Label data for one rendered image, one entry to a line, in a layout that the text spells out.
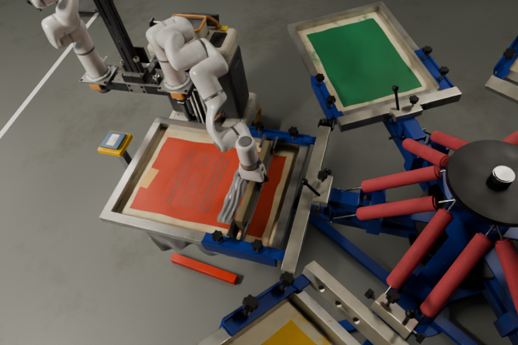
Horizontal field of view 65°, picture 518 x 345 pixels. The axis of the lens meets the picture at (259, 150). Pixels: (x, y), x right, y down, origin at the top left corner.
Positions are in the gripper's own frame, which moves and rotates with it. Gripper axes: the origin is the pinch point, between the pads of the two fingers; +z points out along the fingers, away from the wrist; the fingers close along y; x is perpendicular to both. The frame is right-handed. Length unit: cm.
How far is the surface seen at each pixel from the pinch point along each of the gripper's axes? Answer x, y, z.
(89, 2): -241, 280, 90
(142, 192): 12, 50, 6
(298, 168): -13.2, -15.4, 2.5
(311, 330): 54, -36, -13
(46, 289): 47, 141, 101
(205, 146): -18.5, 31.5, 5.8
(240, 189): 1.2, 7.2, 5.3
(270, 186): -3.6, -5.3, 6.0
